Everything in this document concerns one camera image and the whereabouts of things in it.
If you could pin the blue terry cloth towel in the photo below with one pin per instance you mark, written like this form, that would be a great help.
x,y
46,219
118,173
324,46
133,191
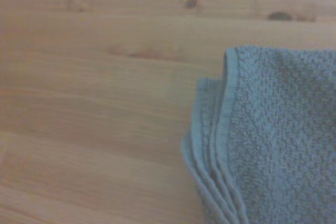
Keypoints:
x,y
275,134

